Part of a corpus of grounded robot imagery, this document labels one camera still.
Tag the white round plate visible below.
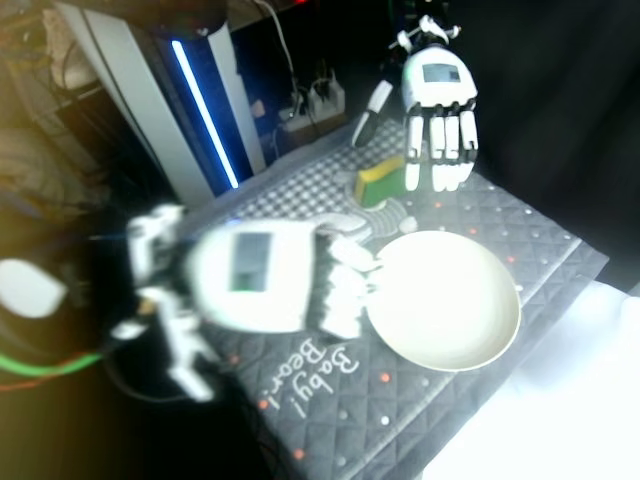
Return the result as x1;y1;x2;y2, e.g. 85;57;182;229
366;229;523;373

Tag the grey quilt with bear print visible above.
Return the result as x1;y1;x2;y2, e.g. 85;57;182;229
184;117;611;480

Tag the white cable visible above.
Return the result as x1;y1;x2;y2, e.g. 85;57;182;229
252;0;301;101

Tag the green cable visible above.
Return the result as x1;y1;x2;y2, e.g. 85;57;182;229
0;349;104;376

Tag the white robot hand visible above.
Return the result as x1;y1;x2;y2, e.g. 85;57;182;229
351;43;480;194
185;219;387;341

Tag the yellow sponge with green layer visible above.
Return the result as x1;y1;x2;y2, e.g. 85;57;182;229
354;155;407;210

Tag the white column with blue light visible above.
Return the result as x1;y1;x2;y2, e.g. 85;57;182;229
52;0;269;206

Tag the white power strip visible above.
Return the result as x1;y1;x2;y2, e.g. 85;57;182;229
279;74;347;132

